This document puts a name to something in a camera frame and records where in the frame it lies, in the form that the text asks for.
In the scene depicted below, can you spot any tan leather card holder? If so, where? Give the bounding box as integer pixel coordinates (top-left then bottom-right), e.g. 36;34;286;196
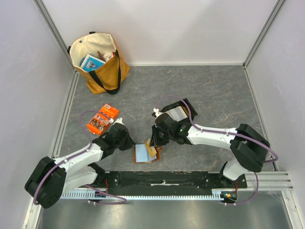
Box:
133;144;162;164

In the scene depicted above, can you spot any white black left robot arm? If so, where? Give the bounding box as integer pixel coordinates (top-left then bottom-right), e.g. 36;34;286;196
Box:
24;123;135;209

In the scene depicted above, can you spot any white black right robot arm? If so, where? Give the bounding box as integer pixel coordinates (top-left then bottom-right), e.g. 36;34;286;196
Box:
150;113;270;188

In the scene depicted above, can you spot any stack of white cards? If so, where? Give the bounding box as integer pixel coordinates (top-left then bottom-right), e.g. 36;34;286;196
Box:
166;106;188;122

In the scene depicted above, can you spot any black card box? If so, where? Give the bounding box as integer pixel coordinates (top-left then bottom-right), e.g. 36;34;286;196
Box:
161;98;198;120

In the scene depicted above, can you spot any orange product box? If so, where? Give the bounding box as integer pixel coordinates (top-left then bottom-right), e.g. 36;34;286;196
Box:
86;104;120;135

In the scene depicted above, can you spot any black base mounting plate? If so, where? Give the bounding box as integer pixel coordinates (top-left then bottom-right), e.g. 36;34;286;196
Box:
93;171;247;189

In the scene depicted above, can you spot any mustard yellow tote bag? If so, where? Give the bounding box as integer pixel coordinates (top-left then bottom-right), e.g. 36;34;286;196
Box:
67;32;130;94

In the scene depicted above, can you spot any blue book in bag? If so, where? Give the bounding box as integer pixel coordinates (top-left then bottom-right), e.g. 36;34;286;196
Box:
80;54;106;72

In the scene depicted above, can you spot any brown item in bag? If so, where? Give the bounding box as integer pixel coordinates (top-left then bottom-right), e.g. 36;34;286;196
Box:
97;51;105;62

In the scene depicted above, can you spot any white item in bag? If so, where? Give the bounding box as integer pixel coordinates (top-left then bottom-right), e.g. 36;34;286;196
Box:
103;52;115;62

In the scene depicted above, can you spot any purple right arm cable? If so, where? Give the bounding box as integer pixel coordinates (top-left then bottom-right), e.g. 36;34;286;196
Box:
157;95;279;206

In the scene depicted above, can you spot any aluminium frame rail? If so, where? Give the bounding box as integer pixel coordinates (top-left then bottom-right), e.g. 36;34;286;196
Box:
33;0;80;158

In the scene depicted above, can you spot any white slotted cable duct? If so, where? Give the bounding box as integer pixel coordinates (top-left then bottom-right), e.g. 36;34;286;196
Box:
61;188;226;201

